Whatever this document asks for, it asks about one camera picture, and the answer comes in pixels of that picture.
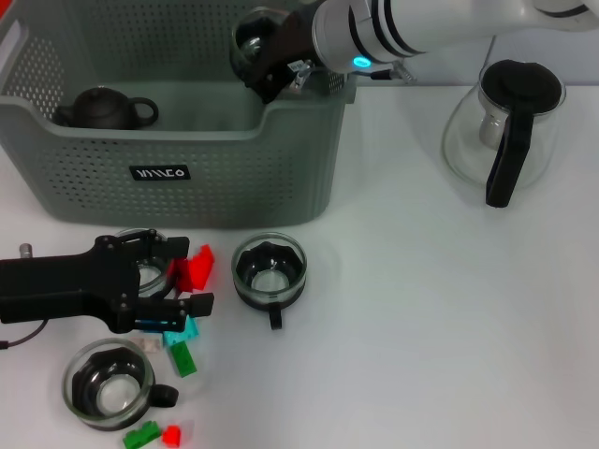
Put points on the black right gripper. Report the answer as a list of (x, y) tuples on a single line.
[(295, 51)]

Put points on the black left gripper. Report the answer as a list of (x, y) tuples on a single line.
[(47, 290)]

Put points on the glass teacup black sleeve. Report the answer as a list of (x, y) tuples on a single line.
[(269, 280), (110, 397), (248, 47), (150, 276)]

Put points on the grey perforated storage bin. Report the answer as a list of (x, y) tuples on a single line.
[(210, 187)]

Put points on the dark red toy brick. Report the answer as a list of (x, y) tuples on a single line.
[(178, 276)]

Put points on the bright red toy brick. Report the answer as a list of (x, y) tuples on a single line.
[(202, 269)]

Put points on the blue toy brick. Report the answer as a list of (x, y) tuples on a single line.
[(150, 323)]

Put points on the teal square toy brick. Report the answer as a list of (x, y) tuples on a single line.
[(182, 334)]

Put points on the white toy brick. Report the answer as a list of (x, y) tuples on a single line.
[(146, 344)]

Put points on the long green toy brick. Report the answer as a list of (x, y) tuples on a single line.
[(183, 362)]

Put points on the left gripper metal connector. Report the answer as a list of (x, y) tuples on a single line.
[(25, 250)]

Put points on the small red toy brick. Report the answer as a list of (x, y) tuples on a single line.
[(171, 435)]

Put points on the small green toy brick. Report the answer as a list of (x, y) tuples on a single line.
[(140, 436)]

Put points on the dark clay teapot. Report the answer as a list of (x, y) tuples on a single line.
[(100, 110)]

